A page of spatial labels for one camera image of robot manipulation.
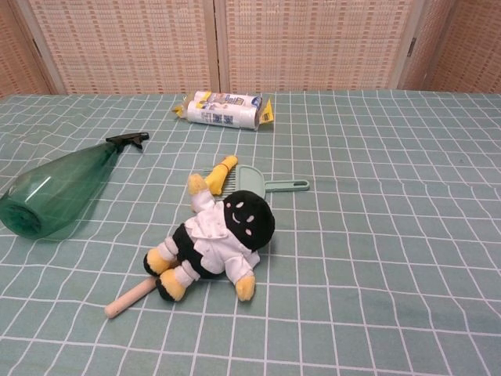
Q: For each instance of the green transparent spray bottle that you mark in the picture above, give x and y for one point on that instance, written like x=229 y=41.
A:
x=58 y=188

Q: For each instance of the light green comb scoop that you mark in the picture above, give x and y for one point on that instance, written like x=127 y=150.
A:
x=252 y=178

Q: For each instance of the black plush doll white coat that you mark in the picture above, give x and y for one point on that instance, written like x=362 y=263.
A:
x=235 y=223

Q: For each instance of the pack of white bag rolls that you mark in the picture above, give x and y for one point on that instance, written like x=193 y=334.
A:
x=223 y=115

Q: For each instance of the green checked tablecloth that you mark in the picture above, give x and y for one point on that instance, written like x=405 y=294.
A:
x=372 y=235

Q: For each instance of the bamboo folding screen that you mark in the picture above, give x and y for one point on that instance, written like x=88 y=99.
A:
x=305 y=43

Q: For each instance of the wooden stick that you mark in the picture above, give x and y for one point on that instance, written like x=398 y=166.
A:
x=125 y=301

